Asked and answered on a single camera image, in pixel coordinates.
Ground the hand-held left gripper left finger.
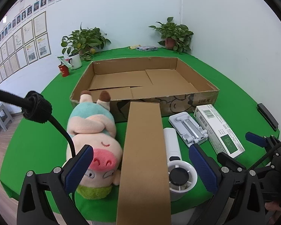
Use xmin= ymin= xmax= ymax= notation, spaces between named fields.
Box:
xmin=16 ymin=144 xmax=94 ymax=225

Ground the thick black cable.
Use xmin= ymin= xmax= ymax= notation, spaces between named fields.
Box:
xmin=0 ymin=88 xmax=76 ymax=158

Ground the person's right hand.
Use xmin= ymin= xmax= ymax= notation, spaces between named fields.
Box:
xmin=264 ymin=202 xmax=281 ymax=225

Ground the colourful flat packet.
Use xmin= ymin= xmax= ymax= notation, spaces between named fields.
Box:
xmin=136 ymin=46 xmax=158 ymax=52

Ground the green plant in terracotta pot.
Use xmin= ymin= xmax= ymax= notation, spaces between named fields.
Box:
xmin=149 ymin=17 xmax=194 ymax=55

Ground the black rectangular object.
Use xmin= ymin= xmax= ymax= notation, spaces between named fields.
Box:
xmin=257 ymin=103 xmax=279 ymax=132

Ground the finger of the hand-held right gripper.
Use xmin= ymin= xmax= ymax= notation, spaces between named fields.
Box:
xmin=217 ymin=152 xmax=247 ymax=172
xmin=245 ymin=132 xmax=275 ymax=149

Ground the green packet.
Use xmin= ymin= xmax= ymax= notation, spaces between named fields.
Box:
xmin=57 ymin=56 xmax=72 ymax=69

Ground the large shallow cardboard box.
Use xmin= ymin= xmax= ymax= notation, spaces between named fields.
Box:
xmin=70 ymin=57 xmax=219 ymax=123

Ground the pink plush pig toy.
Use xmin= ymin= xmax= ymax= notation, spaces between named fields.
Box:
xmin=66 ymin=90 xmax=123 ymax=201

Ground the bushy potted green plant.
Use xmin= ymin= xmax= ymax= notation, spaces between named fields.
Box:
xmin=61 ymin=22 xmax=111 ymax=61

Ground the white enamel mug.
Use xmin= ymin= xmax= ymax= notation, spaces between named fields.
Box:
xmin=67 ymin=53 xmax=82 ymax=70

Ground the narrow brown cardboard box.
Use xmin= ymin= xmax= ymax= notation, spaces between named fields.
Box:
xmin=116 ymin=101 xmax=172 ymax=225

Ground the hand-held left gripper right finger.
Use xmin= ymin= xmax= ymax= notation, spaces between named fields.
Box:
xmin=188 ymin=143 xmax=266 ymax=225

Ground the green tablecloth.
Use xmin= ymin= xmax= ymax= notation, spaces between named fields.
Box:
xmin=0 ymin=47 xmax=280 ymax=222

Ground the white folding phone stand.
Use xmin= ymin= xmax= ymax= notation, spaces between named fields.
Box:
xmin=169 ymin=113 xmax=209 ymax=148

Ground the thin black cable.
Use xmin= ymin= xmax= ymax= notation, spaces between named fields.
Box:
xmin=248 ymin=138 xmax=281 ymax=170

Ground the wall of framed certificates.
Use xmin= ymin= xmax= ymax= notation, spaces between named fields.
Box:
xmin=0 ymin=10 xmax=52 ymax=89

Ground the red paper cup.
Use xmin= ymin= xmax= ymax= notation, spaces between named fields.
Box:
xmin=58 ymin=63 xmax=70 ymax=77

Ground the white hair dryer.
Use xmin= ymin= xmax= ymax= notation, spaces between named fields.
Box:
xmin=163 ymin=127 xmax=198 ymax=202

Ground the white box with green label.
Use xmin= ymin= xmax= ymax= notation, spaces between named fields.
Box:
xmin=194 ymin=105 xmax=245 ymax=159

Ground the black velcro strap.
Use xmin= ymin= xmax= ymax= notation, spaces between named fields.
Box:
xmin=22 ymin=91 xmax=52 ymax=123

